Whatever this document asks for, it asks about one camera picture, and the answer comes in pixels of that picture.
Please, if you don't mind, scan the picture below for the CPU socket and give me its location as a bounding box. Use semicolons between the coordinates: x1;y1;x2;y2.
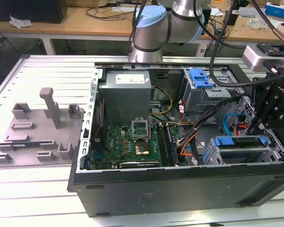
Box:
133;141;150;157

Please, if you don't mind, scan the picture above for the black camera cable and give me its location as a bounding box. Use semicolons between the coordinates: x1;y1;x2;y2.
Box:
208;0;270;88

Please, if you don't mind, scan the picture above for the metal drive cage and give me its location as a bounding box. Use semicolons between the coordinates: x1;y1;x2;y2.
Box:
181;68;246;114

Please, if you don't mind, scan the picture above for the blue cardboard box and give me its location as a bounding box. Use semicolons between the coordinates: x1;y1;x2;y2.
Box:
265;1;284;20

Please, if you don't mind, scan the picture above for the blue wire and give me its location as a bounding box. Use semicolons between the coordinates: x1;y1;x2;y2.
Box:
223;113;246;137

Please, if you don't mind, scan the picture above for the hard disk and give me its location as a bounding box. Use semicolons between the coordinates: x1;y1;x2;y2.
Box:
202;135;269;165

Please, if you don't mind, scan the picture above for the dark RAM stick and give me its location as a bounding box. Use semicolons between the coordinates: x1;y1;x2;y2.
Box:
165;124;178;166

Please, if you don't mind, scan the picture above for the wooden desk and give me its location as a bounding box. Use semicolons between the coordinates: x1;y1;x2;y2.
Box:
0;6;284;44

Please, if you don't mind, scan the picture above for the black sleeved wire bundle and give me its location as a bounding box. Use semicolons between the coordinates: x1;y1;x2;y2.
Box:
191;96;242;166

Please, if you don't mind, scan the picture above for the orange wire bundle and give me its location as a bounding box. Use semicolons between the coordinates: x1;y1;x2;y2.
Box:
178;127;201;157

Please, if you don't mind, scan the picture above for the black open PC case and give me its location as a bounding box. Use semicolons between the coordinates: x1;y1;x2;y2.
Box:
66;58;284;218

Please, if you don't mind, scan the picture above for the black computer tower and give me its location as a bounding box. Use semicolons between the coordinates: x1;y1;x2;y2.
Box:
0;0;68;24

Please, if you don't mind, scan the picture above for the RAM stick with blue label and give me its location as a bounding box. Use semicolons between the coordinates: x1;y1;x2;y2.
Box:
12;141;42;148

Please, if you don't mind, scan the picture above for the metal socket cover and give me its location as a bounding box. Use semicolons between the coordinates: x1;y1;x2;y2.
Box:
131;117;150;143

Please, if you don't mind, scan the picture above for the green motherboard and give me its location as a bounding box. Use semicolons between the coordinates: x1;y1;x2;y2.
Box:
91;122;180;169

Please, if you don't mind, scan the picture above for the grey parts rack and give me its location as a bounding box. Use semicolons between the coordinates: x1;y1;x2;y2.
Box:
0;87;86;168

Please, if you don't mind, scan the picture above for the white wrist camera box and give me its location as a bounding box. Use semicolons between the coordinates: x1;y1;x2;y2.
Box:
241;44;269;71

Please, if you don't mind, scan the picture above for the flat grey box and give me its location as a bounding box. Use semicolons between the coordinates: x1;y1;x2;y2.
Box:
238;6;267;18

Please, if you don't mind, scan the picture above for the small black box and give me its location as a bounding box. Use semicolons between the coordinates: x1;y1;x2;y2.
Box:
223;10;240;26

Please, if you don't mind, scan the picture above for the grey power supply unit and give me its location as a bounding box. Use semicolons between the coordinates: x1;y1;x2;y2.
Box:
98;70;154;126

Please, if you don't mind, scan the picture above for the yellow wire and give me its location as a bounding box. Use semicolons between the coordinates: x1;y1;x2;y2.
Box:
149;85;173;116

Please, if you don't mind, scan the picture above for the metal disk bay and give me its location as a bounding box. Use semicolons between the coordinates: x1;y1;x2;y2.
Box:
200;134;284;166

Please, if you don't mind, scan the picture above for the black graphics card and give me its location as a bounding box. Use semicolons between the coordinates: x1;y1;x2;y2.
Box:
118;161;160;169

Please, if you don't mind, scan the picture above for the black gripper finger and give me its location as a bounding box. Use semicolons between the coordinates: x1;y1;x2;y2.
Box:
248;74;279;135
253;111;284;136

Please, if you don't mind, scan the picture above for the black cable with copper end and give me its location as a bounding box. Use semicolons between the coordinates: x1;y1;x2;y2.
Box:
250;0;284;43

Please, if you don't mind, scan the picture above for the white crumpled plastic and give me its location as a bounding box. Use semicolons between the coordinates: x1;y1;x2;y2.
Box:
9;14;34;29

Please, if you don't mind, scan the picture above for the blue drive cage latch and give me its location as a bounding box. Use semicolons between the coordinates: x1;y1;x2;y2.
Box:
189;68;214;89

